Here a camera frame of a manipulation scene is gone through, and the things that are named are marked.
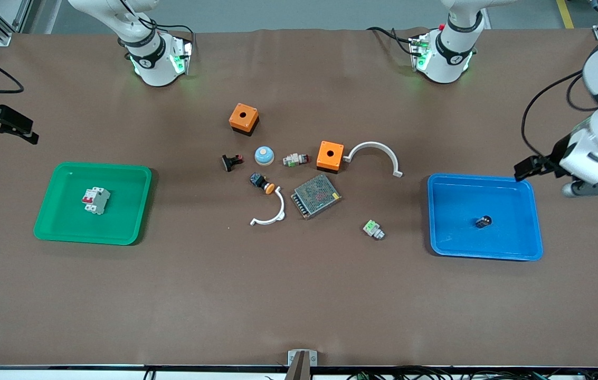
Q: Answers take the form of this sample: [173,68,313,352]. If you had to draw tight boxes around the white red circuit breaker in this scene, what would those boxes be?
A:
[81,187,111,215]

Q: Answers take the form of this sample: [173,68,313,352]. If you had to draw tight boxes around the blue plastic tray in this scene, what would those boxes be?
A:
[427,173,544,262]

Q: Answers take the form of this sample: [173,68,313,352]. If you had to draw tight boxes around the green plastic tray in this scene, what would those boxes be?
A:
[33,161,153,246]

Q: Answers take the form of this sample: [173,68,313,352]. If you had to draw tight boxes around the green white contact block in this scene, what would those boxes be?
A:
[363,220,386,241]

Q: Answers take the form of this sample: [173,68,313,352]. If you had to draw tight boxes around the orange button box black base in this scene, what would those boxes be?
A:
[316,140,345,174]

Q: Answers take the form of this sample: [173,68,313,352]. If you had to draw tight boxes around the metal mesh power supply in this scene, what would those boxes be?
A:
[291,174,342,220]

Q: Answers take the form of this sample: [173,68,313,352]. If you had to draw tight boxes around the orange button box upper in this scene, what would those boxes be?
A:
[229,103,260,137]

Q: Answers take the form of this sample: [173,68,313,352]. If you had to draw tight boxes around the orange black emergency button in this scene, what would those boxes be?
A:
[249,173,276,195]

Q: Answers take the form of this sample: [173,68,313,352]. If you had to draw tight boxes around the brown table mat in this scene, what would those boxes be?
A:
[0,27,598,367]

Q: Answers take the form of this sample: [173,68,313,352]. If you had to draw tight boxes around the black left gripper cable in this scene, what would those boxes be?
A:
[521,70,598,159]

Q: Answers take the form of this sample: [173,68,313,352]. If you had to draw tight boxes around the large white curved bracket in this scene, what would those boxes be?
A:
[343,141,404,178]

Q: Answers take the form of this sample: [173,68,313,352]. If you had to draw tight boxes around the black left arm base cable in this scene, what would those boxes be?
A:
[366,26,416,56]

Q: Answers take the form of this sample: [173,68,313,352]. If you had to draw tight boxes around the tangled black cables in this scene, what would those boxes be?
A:
[346,366,598,380]

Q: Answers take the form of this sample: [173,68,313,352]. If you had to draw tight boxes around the small white curved bracket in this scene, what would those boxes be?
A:
[250,188,286,226]

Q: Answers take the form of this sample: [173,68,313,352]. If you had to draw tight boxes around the metal clamp bracket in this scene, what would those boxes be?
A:
[286,349,318,380]

